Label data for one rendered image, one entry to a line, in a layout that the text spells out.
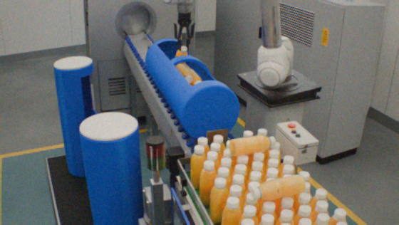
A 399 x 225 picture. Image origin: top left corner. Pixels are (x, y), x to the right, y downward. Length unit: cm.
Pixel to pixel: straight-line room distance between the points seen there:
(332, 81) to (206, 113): 168
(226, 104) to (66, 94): 133
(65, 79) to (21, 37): 400
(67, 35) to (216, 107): 514
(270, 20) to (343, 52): 136
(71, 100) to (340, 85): 212
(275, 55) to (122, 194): 101
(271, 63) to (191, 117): 50
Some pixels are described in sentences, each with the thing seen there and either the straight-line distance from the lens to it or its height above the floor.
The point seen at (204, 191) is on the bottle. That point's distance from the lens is 151.
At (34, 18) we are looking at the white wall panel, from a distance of 664.
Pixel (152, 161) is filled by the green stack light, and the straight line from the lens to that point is 126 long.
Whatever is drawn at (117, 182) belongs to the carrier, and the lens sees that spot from 186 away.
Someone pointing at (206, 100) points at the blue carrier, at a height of 116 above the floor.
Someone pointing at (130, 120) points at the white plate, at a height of 104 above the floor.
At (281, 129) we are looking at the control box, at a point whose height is 109.
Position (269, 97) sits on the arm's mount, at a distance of 214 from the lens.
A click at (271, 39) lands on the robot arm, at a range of 200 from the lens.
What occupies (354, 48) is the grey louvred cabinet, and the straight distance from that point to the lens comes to 332.
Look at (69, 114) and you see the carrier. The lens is 285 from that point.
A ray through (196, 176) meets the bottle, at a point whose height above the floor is 96.
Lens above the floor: 187
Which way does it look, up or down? 25 degrees down
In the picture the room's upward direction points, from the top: 1 degrees clockwise
